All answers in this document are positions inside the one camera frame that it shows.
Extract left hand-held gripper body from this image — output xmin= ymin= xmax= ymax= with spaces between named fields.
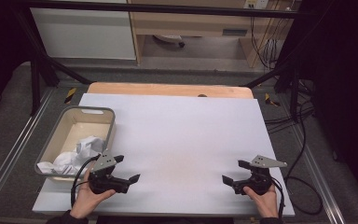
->
xmin=88 ymin=151 xmax=131 ymax=195

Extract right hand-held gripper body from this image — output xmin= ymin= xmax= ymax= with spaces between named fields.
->
xmin=231 ymin=154 xmax=288 ymax=196

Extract white cloth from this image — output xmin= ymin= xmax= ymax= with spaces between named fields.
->
xmin=36 ymin=135 xmax=107 ymax=176

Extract beige basket with grey rim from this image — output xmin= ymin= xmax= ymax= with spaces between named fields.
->
xmin=34 ymin=105 xmax=117 ymax=184

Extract person's right hand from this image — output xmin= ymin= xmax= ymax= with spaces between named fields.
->
xmin=242 ymin=182 xmax=280 ymax=219

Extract person's left hand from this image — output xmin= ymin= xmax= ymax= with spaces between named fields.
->
xmin=69 ymin=167 xmax=117 ymax=220

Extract yellow and black floor tape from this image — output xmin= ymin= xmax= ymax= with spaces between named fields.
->
xmin=63 ymin=87 xmax=77 ymax=105
xmin=264 ymin=92 xmax=282 ymax=108

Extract white table board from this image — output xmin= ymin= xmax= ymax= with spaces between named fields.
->
xmin=32 ymin=92 xmax=296 ymax=218

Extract black metal stand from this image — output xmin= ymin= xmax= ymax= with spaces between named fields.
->
xmin=12 ymin=8 xmax=93 ymax=117
xmin=242 ymin=50 xmax=304 ymax=123

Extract white cabinet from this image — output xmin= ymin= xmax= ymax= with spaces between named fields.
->
xmin=30 ymin=7 xmax=137 ymax=61

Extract white office chair base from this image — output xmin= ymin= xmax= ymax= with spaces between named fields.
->
xmin=152 ymin=34 xmax=186 ymax=49

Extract light wooden desk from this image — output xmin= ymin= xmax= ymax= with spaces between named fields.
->
xmin=127 ymin=0 xmax=295 ymax=68

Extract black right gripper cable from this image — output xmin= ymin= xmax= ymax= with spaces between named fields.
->
xmin=269 ymin=176 xmax=286 ymax=219

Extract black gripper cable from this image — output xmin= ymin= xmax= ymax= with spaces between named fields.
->
xmin=70 ymin=153 xmax=103 ymax=209
xmin=269 ymin=176 xmax=286 ymax=219

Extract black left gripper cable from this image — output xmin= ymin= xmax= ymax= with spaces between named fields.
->
xmin=70 ymin=153 xmax=103 ymax=209

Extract aluminium floor rail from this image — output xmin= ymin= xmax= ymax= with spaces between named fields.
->
xmin=0 ymin=88 xmax=56 ymax=217
xmin=291 ymin=123 xmax=347 ymax=224

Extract black floor cables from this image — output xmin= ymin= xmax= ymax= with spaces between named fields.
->
xmin=263 ymin=78 xmax=324 ymax=217

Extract hanging black cables bundle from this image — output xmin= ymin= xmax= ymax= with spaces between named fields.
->
xmin=249 ymin=15 xmax=282 ymax=71

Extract black horizontal frame bar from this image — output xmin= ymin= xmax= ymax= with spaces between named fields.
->
xmin=20 ymin=0 xmax=304 ymax=20

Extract white wall socket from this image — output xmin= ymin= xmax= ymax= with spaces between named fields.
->
xmin=243 ymin=0 xmax=270 ymax=10

